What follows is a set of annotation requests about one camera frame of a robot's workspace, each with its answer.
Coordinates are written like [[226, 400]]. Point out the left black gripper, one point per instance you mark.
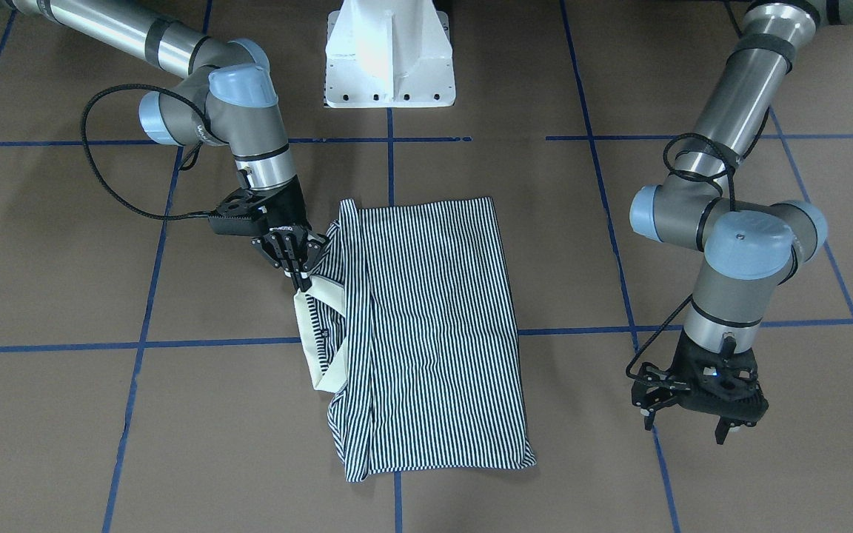
[[652, 394]]

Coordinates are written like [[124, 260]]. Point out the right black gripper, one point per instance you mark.
[[287, 211]]

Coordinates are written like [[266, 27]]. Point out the navy white striped polo shirt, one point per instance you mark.
[[409, 325]]

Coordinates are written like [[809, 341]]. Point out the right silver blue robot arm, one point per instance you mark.
[[225, 98]]

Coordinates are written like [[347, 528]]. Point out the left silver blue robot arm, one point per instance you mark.
[[748, 249]]

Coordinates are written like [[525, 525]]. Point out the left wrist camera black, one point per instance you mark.
[[653, 386]]

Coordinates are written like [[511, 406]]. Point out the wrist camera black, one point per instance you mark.
[[653, 386], [240, 214]]

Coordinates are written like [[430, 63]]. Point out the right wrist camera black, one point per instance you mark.
[[240, 214]]

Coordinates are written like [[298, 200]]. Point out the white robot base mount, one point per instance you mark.
[[389, 54]]

